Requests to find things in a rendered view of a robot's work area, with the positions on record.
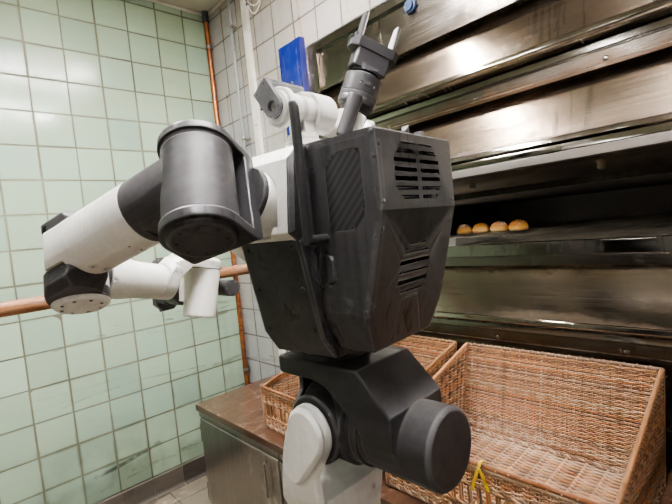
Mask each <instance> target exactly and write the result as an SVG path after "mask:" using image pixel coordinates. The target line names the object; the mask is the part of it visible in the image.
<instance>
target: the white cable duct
mask: <svg viewBox="0 0 672 504"><path fill-rule="evenodd" d="M246 3H247V2H246V1H245V0H240V8H241V17H242V26H243V35H244V45H245V54H246V63H247V72H248V81H249V90H250V99H251V108H252V117H253V126H254V135H255V144H256V153H257V156H259V155H263V154H264V146H263V137H262V128H261V119H260V110H259V104H258V102H257V101H256V99H255V98H254V96H253V95H254V93H255V92H256V90H257V82H256V73H255V64H254V55H253V46H252V36H251V27H250V18H249V9H248V6H246Z"/></svg>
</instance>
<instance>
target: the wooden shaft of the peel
mask: <svg viewBox="0 0 672 504"><path fill-rule="evenodd" d="M245 274H249V271H248V268H247V264H241V265H234V266H228V267H222V268H220V278H219V279H223V278H228V277H234V276H239V275H245ZM47 309H52V308H51V307H50V306H49V305H48V304H47V303H46V301H45V299H44V295H43V296H37V297H30V298H24V299H18V300H11V301H5V302H0V318H2V317H8V316H13V315H19V314H25V313H30V312H36V311H42V310H47Z"/></svg>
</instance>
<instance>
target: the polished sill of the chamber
mask: <svg viewBox="0 0 672 504"><path fill-rule="evenodd" d="M658 252H672V234H670V235H650V236H629V237H609V238H588V239H567V240H547V241H526V242H506V243H485V244H465V245H458V246H448V252H447V258H456V257H497V256H537V255H577V254H618V253H658Z"/></svg>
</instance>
